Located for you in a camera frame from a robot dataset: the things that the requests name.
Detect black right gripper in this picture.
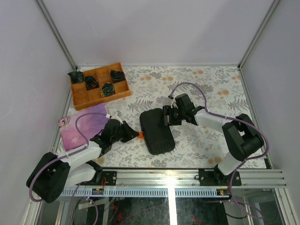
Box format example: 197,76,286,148
158,106,185,128

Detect orange case latch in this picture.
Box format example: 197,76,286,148
138,132,144,139

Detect black plastic tool case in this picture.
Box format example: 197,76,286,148
140,108,175,155

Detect purple cloth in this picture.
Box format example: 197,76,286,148
58,103,108,151

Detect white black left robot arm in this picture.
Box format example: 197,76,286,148
26,119,139,203

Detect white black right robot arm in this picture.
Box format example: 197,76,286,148
163,94,264,185

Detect blue yellow rolled tape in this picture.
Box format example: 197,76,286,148
101,82,115,98

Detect orange wooden compartment tray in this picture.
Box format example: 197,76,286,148
69,63,131,111

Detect black rolled tape right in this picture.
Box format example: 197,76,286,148
110,70,125,83

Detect black orange rolled tape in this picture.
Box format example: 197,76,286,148
85,75,99,90

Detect dark rolled tape far left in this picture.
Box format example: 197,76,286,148
67,71,84,84

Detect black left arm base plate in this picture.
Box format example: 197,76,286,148
93,171,117,187

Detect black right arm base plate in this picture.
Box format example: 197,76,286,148
198,169,242,187

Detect grey slotted cable duct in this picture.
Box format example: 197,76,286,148
60,187,229,198

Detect aluminium front rail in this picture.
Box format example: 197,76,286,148
87,168,287,188

